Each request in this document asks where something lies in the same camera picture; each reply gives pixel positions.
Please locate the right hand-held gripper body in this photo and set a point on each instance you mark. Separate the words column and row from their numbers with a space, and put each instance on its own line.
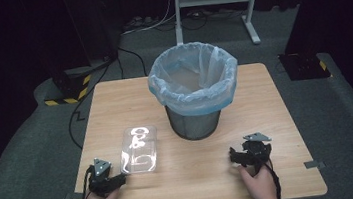
column 258, row 154

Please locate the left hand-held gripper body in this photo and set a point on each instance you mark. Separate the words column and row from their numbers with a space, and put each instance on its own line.
column 101, row 178

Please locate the person's right hand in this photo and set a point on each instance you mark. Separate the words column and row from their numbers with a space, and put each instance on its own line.
column 260, row 185

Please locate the grey tape strip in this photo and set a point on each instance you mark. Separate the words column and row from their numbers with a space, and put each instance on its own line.
column 74, row 195
column 314, row 164

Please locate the clear plastic container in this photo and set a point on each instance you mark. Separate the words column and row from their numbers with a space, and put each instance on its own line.
column 139, row 149

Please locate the grey mesh trash bin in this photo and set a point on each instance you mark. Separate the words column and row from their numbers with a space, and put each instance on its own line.
column 194, row 126

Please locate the light blue plastic bin liner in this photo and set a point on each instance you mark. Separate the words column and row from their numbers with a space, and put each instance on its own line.
column 192, row 77

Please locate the black yellow striped stand base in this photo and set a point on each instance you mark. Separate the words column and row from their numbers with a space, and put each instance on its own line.
column 72, row 87

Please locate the black box on floor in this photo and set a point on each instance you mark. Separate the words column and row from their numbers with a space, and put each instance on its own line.
column 305, row 66

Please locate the power strip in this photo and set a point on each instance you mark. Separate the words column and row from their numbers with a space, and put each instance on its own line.
column 137, row 21

